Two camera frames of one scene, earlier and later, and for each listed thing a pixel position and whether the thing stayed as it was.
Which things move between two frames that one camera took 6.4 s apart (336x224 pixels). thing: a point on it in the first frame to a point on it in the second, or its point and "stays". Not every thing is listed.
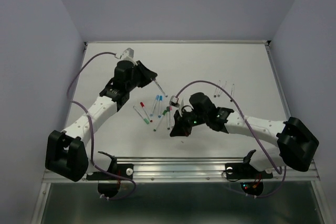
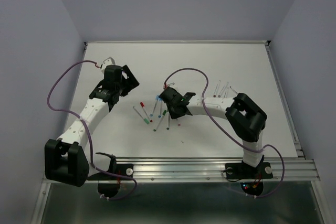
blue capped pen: x=160 y=99 stays
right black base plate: x=244 y=171 stays
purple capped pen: x=160 y=88 to x=222 y=90
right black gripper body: x=195 y=118 to x=173 y=114
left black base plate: x=108 y=185 stays
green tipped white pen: x=146 y=120 stays
